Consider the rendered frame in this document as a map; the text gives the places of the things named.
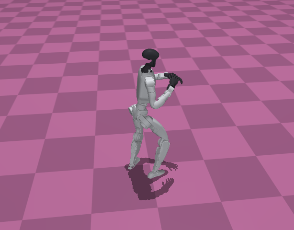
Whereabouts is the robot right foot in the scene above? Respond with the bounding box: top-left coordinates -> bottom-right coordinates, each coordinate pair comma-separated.
147,170 -> 165,179

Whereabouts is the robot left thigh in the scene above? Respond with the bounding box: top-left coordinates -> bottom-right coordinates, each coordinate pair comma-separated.
128,105 -> 143,142

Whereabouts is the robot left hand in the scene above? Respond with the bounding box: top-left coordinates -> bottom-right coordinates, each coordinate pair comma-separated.
164,73 -> 183,84

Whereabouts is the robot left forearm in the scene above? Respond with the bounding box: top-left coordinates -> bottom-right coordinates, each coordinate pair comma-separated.
155,72 -> 168,80

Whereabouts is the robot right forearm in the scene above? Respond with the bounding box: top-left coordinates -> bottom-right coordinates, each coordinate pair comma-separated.
154,86 -> 174,109

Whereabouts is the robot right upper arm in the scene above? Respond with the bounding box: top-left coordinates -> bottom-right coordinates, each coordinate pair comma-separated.
145,76 -> 156,109

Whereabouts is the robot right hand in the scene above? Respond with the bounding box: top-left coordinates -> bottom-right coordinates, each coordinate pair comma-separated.
167,73 -> 180,89

